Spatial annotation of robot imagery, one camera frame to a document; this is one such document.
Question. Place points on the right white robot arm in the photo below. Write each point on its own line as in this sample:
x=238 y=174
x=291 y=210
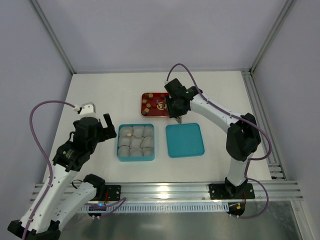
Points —
x=242 y=137

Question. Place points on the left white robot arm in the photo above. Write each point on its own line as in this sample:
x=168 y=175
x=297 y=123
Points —
x=47 y=216

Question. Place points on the metal tweezers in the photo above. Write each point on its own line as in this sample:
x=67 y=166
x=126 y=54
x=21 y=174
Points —
x=179 y=120

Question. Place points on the teal box with paper cups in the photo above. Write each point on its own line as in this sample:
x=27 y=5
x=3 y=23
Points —
x=140 y=147

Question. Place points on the teal box lid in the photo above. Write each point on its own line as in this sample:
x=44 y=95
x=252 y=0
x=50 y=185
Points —
x=184 y=140

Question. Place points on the slotted cable duct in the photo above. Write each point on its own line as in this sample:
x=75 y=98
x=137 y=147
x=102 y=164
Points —
x=159 y=207

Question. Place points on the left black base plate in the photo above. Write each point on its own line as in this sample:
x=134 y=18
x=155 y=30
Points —
x=112 y=192

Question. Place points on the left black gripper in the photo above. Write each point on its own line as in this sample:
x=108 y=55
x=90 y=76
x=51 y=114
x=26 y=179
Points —
x=100 y=128

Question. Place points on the red rectangular tray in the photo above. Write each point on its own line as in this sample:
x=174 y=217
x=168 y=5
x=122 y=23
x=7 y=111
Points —
x=150 y=109

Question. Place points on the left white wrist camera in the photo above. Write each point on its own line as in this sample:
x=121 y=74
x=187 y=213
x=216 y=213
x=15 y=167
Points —
x=86 y=110

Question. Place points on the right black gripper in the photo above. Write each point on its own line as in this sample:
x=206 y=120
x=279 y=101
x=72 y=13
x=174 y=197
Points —
x=176 y=113

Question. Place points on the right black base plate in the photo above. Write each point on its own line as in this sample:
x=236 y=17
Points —
x=217 y=191

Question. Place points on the aluminium front rail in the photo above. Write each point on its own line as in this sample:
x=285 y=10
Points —
x=277 y=190

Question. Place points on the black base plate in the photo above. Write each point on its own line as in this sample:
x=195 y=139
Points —
x=112 y=192
x=217 y=191

